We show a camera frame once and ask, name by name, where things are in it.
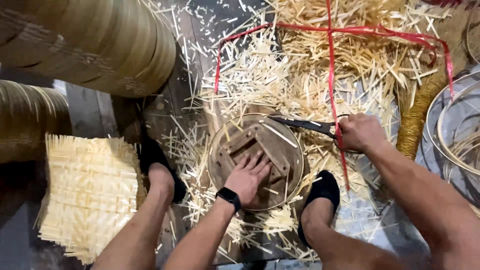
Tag black metal shears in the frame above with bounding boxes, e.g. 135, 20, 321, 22
267, 113, 362, 154

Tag black sock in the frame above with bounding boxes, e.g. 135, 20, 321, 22
138, 137, 187, 204
297, 170, 341, 248

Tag straw broom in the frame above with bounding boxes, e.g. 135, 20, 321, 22
395, 7, 469, 161

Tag black left sock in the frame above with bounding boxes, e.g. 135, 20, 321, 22
138, 137, 187, 204

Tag black right sock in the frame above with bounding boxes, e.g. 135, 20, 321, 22
297, 170, 341, 248

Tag thin bamboo hoop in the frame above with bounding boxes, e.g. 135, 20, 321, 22
437, 80, 480, 177
425, 71, 480, 218
465, 11, 480, 64

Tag pile of bamboo strip scraps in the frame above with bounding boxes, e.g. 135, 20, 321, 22
150, 0, 454, 263

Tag stack of woven bamboo mats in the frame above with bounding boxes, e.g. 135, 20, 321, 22
34, 133, 147, 265

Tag person's left leg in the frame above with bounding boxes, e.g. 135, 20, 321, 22
91, 163, 177, 270

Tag large roll of bamboo hoops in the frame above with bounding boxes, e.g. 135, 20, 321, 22
0, 0, 177, 99
0, 79, 73, 164

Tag person's left hand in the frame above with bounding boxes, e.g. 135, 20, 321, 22
224, 150, 274, 209

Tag person's leg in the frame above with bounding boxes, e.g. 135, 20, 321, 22
300, 198, 413, 270
91, 163, 177, 270

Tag person's right hand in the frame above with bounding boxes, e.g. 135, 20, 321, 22
337, 112, 389, 154

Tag black smartwatch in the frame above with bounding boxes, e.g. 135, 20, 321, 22
215, 187, 242, 214

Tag red plastic string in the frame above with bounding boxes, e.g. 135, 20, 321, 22
214, 0, 454, 191

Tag person's right leg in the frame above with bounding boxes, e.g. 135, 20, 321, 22
300, 198, 413, 270

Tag round wooden mould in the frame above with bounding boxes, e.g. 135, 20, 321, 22
207, 112, 305, 211

